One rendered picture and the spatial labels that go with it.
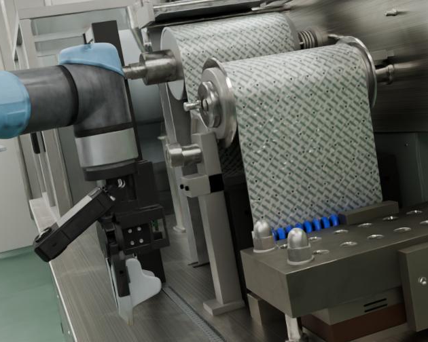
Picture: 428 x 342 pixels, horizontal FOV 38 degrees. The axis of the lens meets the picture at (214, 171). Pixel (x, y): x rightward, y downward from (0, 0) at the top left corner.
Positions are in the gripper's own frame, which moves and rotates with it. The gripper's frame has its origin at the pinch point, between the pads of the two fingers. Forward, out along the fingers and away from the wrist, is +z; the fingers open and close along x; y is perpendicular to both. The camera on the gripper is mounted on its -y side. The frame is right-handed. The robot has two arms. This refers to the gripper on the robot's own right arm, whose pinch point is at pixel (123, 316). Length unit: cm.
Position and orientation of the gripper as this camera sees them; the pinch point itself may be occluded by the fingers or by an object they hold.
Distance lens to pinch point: 85.2
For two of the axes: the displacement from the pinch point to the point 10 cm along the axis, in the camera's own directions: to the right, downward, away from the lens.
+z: 1.7, 9.8, 1.3
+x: -3.2, -0.7, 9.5
